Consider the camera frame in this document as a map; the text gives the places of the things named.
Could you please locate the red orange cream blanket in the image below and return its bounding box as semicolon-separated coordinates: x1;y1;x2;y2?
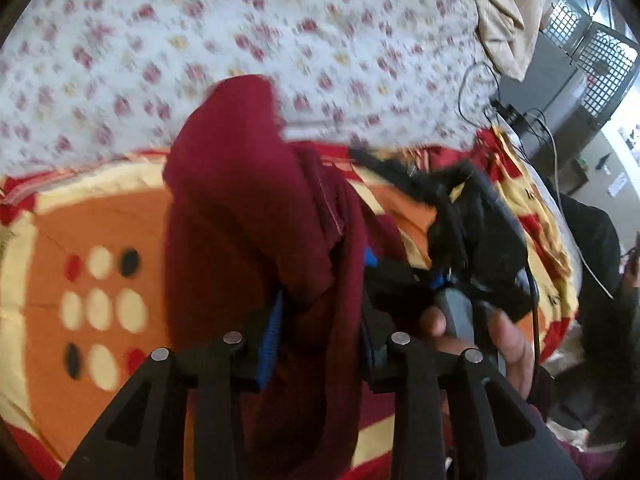
1;128;582;479

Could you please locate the maroon sweater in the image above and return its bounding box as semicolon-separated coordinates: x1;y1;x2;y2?
164;75;406;479

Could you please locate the grey bedside cabinet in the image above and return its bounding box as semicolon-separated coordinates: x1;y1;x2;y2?
499;34;606;203

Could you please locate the black cable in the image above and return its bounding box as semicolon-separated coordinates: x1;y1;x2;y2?
455;60;616;302

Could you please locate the beige curtain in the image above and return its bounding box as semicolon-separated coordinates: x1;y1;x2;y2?
474;0;546;81

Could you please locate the white floral quilt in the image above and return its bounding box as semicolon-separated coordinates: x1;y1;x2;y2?
1;0;496;176

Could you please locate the person's right hand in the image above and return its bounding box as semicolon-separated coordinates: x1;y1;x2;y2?
419;307;536;399

